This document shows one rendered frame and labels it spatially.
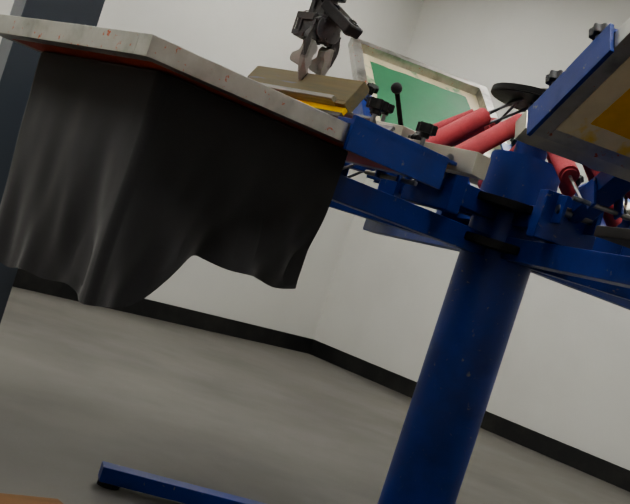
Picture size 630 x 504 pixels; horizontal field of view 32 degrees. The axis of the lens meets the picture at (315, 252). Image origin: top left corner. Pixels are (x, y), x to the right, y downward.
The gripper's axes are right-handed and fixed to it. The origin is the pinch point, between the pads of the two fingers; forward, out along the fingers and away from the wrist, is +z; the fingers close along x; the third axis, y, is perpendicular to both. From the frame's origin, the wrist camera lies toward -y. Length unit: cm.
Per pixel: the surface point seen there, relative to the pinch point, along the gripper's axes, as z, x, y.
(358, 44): -44, -123, 121
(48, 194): 41, 51, 3
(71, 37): 13, 61, -4
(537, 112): -6, -24, -43
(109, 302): 56, 46, -20
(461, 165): 8.8, -21.3, -30.8
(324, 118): 11.6, 18.9, -29.1
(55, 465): 109, -5, 54
